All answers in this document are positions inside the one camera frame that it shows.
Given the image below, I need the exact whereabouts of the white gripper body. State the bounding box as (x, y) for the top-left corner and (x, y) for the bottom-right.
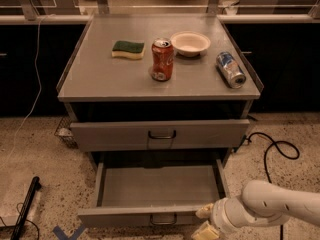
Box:
(210, 198), (239, 234)

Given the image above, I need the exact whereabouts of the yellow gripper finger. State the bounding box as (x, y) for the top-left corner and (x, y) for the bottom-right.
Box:
(191, 221), (219, 240)
(196, 203), (214, 219)

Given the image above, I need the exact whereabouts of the grey drawer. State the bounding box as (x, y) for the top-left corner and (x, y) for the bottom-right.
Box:
(78, 160), (228, 228)
(71, 119), (249, 152)

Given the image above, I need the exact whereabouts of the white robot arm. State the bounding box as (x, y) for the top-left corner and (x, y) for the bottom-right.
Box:
(191, 180), (320, 240)

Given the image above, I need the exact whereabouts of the grey metal drawer cabinet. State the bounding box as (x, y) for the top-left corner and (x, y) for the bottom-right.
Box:
(58, 14), (260, 159)

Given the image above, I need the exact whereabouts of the blue silver soda can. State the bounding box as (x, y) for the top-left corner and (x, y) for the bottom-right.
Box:
(216, 52), (246, 89)

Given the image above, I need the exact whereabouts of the red soda can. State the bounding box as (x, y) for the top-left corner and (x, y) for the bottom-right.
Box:
(151, 38), (174, 81)

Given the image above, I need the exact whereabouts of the white bowl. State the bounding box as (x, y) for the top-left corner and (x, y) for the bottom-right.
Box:
(170, 31), (211, 57)

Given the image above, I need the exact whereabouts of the black bar on floor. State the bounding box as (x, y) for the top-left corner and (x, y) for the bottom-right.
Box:
(10, 176), (41, 240)

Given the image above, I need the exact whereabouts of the green yellow sponge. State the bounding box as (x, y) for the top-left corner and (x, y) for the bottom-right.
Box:
(111, 40), (145, 60)

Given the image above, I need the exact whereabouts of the black floor cable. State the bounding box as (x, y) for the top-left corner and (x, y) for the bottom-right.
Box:
(233, 131), (300, 240)

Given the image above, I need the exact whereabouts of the thin black cable left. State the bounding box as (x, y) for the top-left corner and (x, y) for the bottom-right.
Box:
(0, 202), (40, 240)

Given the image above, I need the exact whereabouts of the white hanging cable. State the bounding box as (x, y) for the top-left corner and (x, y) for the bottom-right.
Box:
(6, 13), (56, 158)

